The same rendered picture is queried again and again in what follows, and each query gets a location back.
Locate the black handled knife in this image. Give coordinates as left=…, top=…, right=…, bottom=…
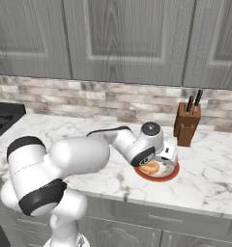
left=193, top=88, right=204, bottom=109
left=185, top=95, right=195, bottom=114

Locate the black hob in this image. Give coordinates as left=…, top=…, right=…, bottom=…
left=0, top=100, right=27, bottom=145

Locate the brown wooden knife block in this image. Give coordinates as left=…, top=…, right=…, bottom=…
left=173, top=101, right=202, bottom=148

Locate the grey wall cupboard door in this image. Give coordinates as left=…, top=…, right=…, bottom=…
left=62, top=0, right=197, bottom=88
left=0, top=0, right=73, bottom=80
left=182, top=0, right=232, bottom=92

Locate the red round plate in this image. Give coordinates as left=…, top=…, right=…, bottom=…
left=133, top=158, right=181, bottom=183

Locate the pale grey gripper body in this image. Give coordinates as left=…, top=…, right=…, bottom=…
left=152, top=155, right=180, bottom=178

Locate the grey drawer handle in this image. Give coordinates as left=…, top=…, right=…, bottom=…
left=16, top=216, right=52, bottom=227
left=148, top=211, right=184, bottom=224

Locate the grey drawer front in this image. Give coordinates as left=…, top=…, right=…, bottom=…
left=0, top=179, right=53, bottom=236
left=84, top=195, right=232, bottom=243

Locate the golden brown pastry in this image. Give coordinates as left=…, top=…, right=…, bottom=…
left=137, top=160, right=161, bottom=176

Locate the grey base cupboard door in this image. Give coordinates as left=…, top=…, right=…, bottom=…
left=77, top=216, right=163, bottom=247
left=160, top=230, right=232, bottom=247

